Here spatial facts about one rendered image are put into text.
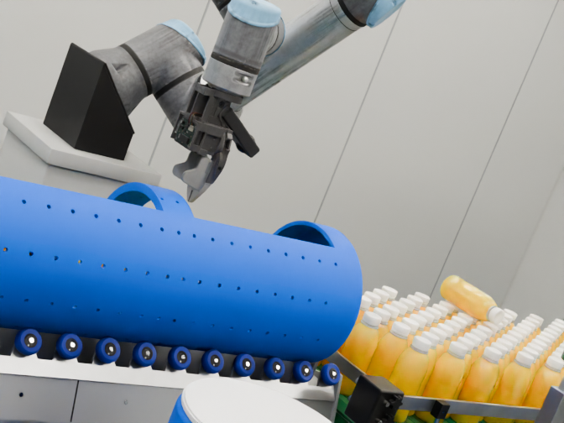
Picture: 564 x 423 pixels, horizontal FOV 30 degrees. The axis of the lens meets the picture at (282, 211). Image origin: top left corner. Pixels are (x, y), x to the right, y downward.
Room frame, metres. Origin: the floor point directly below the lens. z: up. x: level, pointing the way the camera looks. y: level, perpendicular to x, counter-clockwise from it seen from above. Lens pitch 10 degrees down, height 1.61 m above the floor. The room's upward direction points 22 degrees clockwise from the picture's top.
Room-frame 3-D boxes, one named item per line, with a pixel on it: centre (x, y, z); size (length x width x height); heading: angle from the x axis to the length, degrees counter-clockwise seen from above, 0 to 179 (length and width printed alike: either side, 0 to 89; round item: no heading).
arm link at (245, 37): (1.85, 0.17, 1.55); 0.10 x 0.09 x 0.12; 175
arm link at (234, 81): (1.84, 0.17, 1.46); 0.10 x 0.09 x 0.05; 40
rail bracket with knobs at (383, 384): (1.98, -0.31, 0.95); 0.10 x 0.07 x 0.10; 40
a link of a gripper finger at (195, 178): (1.83, 0.17, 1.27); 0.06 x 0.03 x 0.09; 130
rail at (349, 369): (2.16, -0.21, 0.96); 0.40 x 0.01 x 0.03; 40
